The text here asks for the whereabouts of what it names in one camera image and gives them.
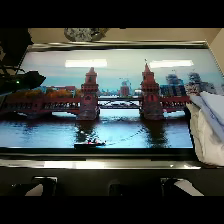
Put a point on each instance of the silver frame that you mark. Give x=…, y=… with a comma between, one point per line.
x=100, y=164

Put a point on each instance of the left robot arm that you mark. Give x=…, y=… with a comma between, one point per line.
x=46, y=186

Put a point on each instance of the light blue garment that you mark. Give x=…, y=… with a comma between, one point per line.
x=213, y=106

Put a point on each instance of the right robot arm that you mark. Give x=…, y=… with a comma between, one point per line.
x=186, y=188

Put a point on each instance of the white garment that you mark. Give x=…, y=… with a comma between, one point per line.
x=206, y=146

